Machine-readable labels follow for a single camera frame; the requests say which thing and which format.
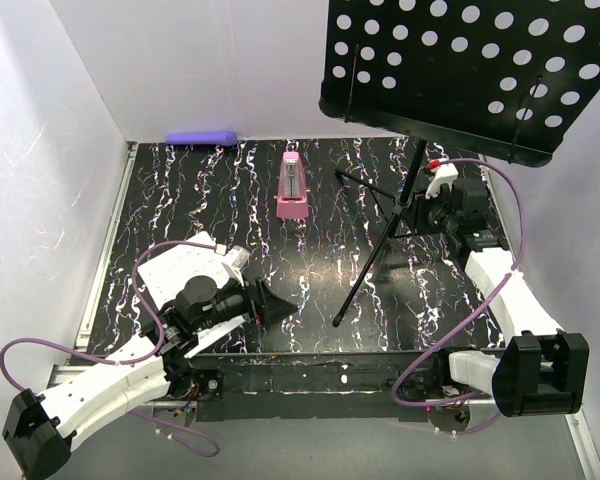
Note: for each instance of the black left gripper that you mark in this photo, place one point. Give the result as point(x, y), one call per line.
point(272, 308)

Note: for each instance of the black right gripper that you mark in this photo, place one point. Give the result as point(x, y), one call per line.
point(423, 205)

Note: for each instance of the black folding music stand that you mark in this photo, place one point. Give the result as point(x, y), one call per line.
point(503, 78)

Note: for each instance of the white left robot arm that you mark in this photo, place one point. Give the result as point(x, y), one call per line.
point(42, 429)

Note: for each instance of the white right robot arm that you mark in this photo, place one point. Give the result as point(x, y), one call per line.
point(543, 368)

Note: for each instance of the pink metronome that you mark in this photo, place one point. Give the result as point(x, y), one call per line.
point(292, 194)

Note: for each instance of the white sheet music page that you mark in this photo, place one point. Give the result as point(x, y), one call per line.
point(167, 273)

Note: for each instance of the purple cylindrical case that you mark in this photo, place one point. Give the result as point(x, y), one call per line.
point(222, 138)

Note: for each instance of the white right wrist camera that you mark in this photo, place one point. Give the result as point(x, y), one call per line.
point(444, 173)

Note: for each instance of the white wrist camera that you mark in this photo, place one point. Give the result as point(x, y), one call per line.
point(234, 261)
point(444, 173)

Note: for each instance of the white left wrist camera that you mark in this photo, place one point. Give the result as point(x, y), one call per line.
point(234, 261)

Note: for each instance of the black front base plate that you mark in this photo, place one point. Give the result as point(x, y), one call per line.
point(304, 386)

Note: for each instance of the aluminium left side rail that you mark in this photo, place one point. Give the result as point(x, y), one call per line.
point(89, 315)

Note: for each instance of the aluminium rail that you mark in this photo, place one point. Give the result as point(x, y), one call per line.
point(89, 315)
point(65, 377)

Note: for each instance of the aluminium front rail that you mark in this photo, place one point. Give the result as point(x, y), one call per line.
point(65, 377)

